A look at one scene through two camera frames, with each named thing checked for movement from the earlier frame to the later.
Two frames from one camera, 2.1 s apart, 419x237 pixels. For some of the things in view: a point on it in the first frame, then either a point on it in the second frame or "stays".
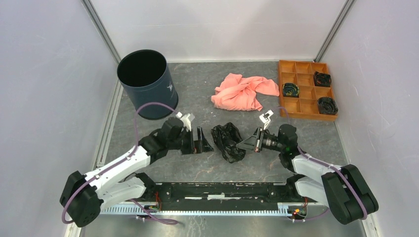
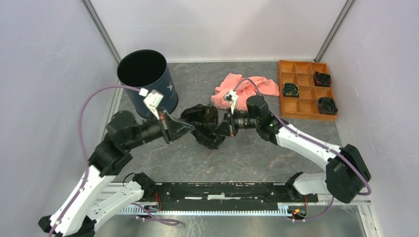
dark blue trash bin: (147, 80) stays
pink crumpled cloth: (237, 93) stays
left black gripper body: (187, 143) to (166, 127)
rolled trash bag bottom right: (326, 105) stays
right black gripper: (260, 133) to (231, 130)
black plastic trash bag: (226, 137) to (205, 119)
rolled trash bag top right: (322, 80) stays
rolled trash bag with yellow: (290, 89) stays
